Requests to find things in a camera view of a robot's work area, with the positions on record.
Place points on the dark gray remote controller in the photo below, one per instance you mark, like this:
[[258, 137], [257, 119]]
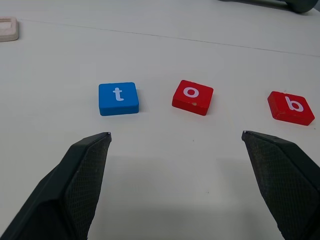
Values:
[[302, 6]]

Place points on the blue letter tile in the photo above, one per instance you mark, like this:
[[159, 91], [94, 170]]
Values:
[[118, 105]]

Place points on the beige wooden letter tray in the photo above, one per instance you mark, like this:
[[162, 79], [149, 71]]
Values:
[[7, 30]]

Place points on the red letter tile o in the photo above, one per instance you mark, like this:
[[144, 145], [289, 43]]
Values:
[[192, 102]]

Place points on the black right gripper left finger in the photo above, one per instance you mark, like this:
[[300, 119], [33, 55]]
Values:
[[52, 200]]

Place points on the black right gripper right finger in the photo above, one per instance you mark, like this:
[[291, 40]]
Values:
[[287, 185]]

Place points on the red letter tile b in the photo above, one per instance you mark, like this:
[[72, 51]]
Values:
[[285, 113]]

